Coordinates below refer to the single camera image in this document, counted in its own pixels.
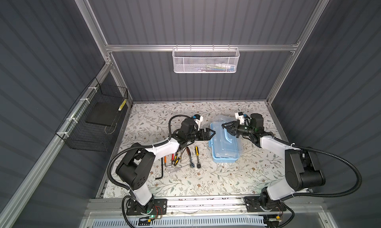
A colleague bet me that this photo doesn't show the yellow green marker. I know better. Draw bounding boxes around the yellow green marker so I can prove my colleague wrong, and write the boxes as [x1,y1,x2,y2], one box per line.
[118,100,127,111]

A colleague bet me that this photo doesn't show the white perforated front panel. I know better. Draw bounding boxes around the white perforated front panel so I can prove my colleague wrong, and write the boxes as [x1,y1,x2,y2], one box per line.
[90,215,267,228]

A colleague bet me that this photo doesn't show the black wire basket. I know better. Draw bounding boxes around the black wire basket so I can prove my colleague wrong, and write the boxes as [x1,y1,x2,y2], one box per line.
[56,79,129,152]

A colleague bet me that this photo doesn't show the black pad in basket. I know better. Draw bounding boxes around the black pad in basket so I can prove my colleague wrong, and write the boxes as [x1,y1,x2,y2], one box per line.
[85,102,122,127]

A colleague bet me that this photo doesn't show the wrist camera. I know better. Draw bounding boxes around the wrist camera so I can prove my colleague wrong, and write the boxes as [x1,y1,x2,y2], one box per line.
[235,112,251,124]
[192,114,203,123]

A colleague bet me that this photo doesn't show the items in white basket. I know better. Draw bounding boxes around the items in white basket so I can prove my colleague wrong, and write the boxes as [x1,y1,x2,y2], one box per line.
[197,64,236,73]

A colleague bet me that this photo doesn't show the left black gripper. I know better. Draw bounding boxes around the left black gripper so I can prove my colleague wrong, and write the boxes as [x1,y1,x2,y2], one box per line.
[186,128,215,143]

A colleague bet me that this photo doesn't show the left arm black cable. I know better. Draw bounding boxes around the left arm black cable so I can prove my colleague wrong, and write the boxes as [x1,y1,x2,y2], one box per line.
[107,114,192,191]

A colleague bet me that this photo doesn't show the yellow black small screwdriver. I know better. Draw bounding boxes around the yellow black small screwdriver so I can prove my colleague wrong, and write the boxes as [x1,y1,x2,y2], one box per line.
[173,153,182,166]

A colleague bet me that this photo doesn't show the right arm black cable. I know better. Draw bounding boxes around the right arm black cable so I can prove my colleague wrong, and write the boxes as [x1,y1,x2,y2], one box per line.
[279,138,363,198]

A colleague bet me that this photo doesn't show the orange handled hex key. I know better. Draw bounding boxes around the orange handled hex key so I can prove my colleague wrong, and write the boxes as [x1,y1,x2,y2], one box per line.
[164,156,172,168]

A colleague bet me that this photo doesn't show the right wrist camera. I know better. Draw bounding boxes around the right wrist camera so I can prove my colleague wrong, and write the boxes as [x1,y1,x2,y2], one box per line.
[235,112,251,124]

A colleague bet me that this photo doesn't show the large black hex key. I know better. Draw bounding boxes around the large black hex key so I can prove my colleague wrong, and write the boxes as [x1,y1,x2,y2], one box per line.
[155,158,164,180]

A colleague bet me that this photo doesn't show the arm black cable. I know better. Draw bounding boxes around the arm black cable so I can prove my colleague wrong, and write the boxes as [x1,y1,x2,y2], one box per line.
[279,138,363,198]
[107,114,192,191]

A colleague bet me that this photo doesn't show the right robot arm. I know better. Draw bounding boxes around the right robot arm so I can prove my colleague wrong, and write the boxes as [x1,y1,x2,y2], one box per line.
[222,112,325,211]

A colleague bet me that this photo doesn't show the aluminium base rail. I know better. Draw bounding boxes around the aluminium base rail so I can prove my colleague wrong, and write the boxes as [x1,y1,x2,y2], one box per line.
[84,195,327,218]

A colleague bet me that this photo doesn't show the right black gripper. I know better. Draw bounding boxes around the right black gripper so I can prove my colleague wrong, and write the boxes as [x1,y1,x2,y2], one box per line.
[222,121,254,138]

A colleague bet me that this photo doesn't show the light blue plastic toolbox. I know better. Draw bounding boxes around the light blue plastic toolbox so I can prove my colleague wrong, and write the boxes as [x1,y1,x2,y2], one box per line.
[208,115,243,163]

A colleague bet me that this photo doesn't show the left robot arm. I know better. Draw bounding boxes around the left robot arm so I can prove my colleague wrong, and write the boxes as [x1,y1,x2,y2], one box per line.
[107,114,216,214]

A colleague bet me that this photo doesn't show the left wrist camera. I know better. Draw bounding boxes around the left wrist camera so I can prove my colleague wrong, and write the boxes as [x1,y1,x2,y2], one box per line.
[192,114,203,123]

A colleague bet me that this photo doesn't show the white wire mesh basket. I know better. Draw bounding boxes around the white wire mesh basket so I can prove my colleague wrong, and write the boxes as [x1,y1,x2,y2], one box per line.
[172,47,240,74]

